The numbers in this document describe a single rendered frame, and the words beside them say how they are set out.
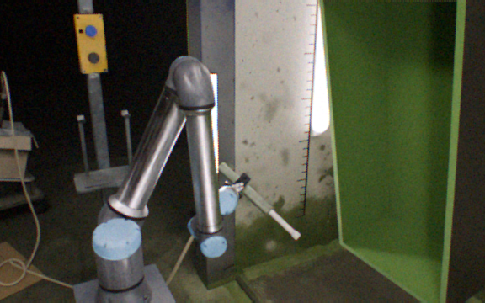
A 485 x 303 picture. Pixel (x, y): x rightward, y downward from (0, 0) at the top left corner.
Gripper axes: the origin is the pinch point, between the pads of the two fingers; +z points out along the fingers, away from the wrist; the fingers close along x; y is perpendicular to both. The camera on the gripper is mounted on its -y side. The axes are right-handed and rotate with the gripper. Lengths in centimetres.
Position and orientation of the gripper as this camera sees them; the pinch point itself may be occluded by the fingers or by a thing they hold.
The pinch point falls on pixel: (235, 188)
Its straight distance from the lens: 188.4
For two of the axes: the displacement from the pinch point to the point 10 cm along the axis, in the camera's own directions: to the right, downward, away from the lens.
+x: 7.3, 6.8, -0.3
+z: 0.6, -0.2, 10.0
